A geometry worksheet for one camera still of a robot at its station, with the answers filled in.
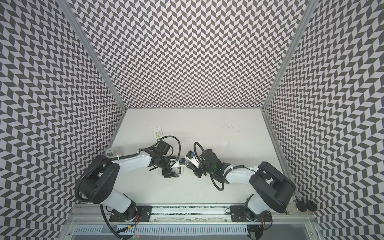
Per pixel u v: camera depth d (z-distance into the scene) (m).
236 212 0.75
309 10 0.68
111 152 0.82
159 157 0.70
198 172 0.74
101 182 0.44
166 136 0.75
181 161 0.76
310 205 0.71
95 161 0.47
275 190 0.44
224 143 0.99
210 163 0.66
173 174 0.78
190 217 0.72
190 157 0.72
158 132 1.03
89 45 0.85
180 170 0.87
